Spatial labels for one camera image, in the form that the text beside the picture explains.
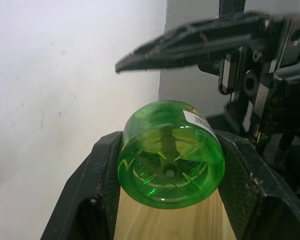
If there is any black metal frame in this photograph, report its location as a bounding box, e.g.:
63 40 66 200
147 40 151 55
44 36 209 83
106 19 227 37
215 0 249 16

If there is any green transparent repellent liquid bottle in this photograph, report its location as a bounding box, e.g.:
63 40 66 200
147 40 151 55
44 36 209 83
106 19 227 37
116 99 226 207

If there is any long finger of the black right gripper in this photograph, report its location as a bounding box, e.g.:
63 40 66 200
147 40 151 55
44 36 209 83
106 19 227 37
114 10 271 74
205 110 241 134

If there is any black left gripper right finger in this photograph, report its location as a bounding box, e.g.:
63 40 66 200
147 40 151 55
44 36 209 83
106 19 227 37
215 130 300 240

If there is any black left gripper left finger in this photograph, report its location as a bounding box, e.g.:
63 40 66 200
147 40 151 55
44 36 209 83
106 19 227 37
40 130 124 240

